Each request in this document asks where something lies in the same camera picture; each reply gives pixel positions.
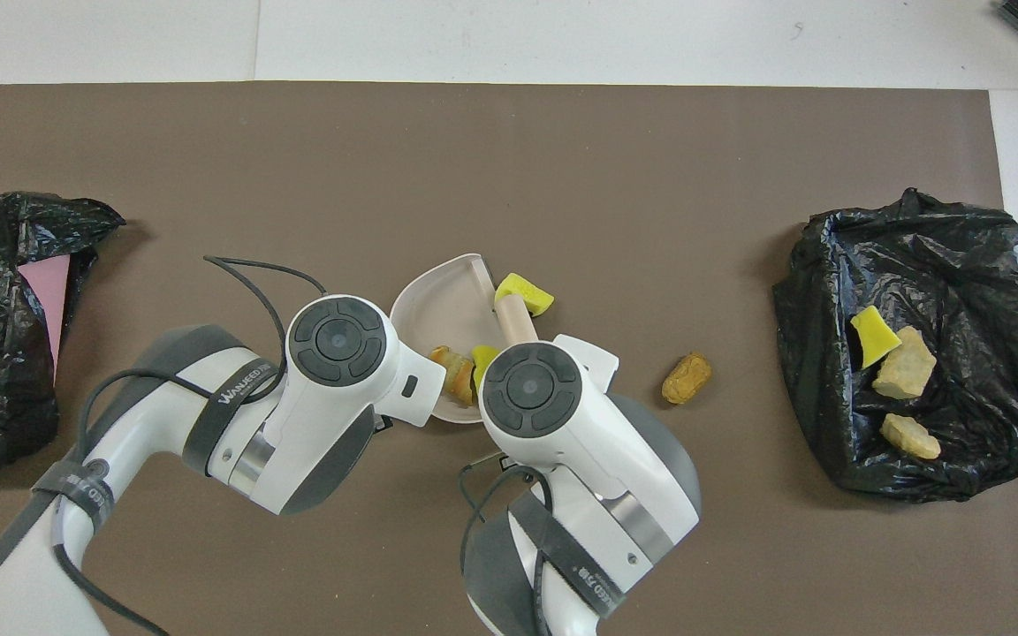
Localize beige hand brush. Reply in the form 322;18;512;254
493;296;541;347

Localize striped bread piece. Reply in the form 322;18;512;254
429;345;477;407
881;413;942;461

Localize beige plastic dustpan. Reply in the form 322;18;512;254
389;253;497;425

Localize brown table mat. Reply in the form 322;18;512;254
0;81;1018;636

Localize yellow sponge chunk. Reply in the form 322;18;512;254
493;272;555;317

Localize pale bread chunk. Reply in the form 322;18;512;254
871;327;938;401

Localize notched yellow sponge piece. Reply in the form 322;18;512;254
471;344;501;390

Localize pink plastic bin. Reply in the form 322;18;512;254
17;254;72;382

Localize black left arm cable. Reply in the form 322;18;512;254
49;256;329;636

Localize yellow and green sponge piece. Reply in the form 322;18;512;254
850;306;902;370

